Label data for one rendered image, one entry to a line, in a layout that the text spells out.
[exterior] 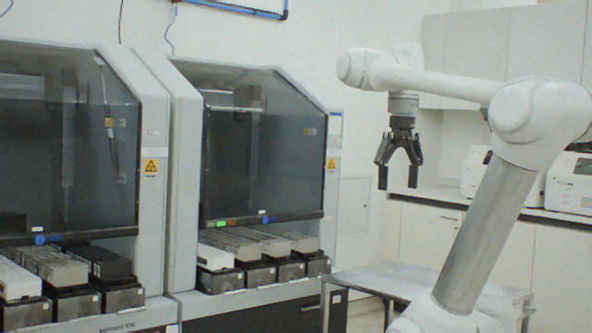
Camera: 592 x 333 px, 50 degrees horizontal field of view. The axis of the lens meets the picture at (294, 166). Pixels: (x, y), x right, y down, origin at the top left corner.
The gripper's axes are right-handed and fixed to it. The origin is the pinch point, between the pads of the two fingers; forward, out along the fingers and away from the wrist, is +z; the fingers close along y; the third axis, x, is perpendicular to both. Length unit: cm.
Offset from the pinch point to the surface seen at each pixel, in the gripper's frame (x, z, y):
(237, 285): 66, 44, -6
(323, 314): 42, 52, 15
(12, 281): 71, 34, -84
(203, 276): 73, 41, -17
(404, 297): 8.8, 38.1, 18.4
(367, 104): 186, -29, 193
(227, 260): 70, 36, -8
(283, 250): 74, 36, 22
